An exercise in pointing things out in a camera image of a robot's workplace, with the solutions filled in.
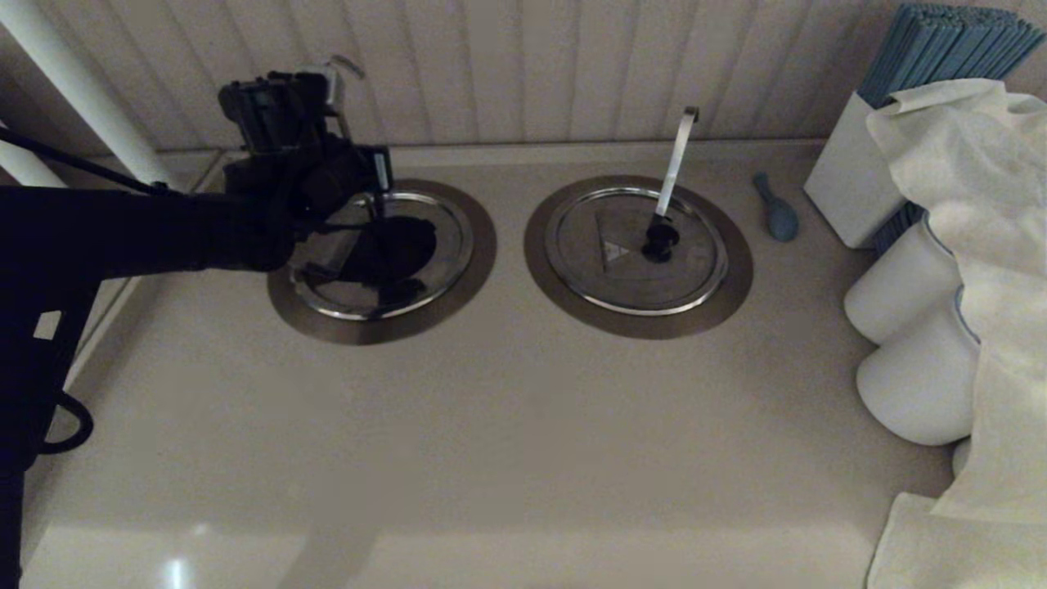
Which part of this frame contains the steel lid with black knob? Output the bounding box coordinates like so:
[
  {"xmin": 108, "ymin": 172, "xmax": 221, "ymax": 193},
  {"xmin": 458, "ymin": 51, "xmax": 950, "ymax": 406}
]
[
  {"xmin": 544, "ymin": 187, "xmax": 729, "ymax": 316},
  {"xmin": 290, "ymin": 192, "xmax": 475, "ymax": 320}
]

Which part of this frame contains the blue plastic spoon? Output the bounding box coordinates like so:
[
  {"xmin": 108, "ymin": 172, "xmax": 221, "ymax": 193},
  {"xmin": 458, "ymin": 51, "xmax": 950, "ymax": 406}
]
[{"xmin": 751, "ymin": 170, "xmax": 798, "ymax": 243}]

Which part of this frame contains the thick white pole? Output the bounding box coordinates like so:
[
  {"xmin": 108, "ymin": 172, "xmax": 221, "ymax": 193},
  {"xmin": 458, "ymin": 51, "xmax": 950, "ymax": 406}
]
[{"xmin": 0, "ymin": 0, "xmax": 169, "ymax": 193}]

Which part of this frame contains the thin white pole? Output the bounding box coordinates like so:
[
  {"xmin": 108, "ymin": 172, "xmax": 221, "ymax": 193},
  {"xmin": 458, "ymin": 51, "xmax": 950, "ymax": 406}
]
[{"xmin": 0, "ymin": 123, "xmax": 66, "ymax": 189}]

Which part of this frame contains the white rectangular holder box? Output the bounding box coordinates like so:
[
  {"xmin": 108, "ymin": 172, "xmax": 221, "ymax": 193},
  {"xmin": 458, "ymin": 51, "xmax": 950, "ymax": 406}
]
[{"xmin": 802, "ymin": 90, "xmax": 909, "ymax": 250}]

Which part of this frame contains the bundle of blue sticks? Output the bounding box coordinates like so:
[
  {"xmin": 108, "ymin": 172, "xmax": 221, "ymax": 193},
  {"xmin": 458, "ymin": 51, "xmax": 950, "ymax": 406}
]
[{"xmin": 855, "ymin": 2, "xmax": 1046, "ymax": 256}]

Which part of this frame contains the white woven cloth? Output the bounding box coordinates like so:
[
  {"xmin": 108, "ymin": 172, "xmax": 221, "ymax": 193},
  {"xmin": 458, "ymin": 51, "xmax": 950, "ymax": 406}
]
[{"xmin": 863, "ymin": 78, "xmax": 1047, "ymax": 589}]

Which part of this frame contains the thin black cable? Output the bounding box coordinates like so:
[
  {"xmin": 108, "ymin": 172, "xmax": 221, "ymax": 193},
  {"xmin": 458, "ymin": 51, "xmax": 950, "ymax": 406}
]
[{"xmin": 0, "ymin": 127, "xmax": 169, "ymax": 197}]

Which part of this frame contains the black cable loop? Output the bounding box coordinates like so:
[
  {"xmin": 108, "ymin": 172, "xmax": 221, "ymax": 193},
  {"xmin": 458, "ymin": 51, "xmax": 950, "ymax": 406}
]
[{"xmin": 37, "ymin": 391, "xmax": 95, "ymax": 456}]

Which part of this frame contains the right metal ladle handle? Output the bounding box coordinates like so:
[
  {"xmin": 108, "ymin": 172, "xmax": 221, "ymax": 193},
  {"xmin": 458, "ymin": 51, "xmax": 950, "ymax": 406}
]
[{"xmin": 650, "ymin": 106, "xmax": 700, "ymax": 226}]

